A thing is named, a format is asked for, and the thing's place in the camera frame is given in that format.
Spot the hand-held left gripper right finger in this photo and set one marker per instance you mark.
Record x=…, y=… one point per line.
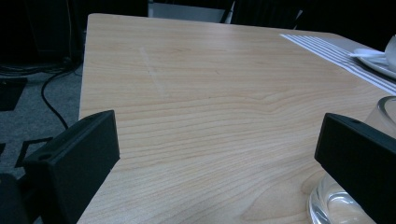
x=358, y=155

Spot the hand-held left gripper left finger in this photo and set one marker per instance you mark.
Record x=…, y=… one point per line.
x=74, y=161

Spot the white saucer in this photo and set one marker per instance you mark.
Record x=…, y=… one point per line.
x=378, y=67

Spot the grey striped placemat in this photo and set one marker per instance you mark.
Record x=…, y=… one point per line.
x=336, y=51

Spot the white cup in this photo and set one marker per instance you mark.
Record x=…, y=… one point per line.
x=391, y=49

